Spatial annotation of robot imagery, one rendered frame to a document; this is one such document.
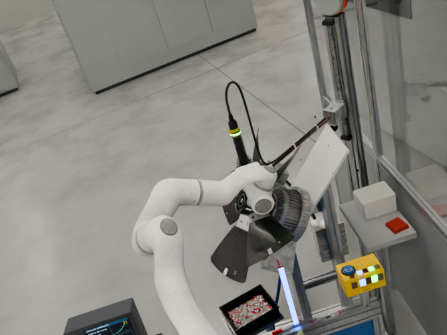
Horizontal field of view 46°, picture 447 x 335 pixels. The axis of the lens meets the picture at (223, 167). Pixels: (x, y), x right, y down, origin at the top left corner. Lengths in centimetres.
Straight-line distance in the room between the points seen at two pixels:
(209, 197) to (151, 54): 595
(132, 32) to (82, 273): 402
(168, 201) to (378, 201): 123
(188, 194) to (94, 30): 581
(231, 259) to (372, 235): 67
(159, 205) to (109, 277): 257
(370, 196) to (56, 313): 254
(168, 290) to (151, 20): 615
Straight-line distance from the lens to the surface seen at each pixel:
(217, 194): 180
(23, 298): 453
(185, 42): 774
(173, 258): 163
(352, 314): 229
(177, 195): 172
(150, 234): 161
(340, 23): 246
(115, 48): 751
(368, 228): 263
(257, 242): 218
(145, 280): 406
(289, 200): 237
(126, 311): 202
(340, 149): 232
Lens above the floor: 260
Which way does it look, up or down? 32 degrees down
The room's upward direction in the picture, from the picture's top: 17 degrees counter-clockwise
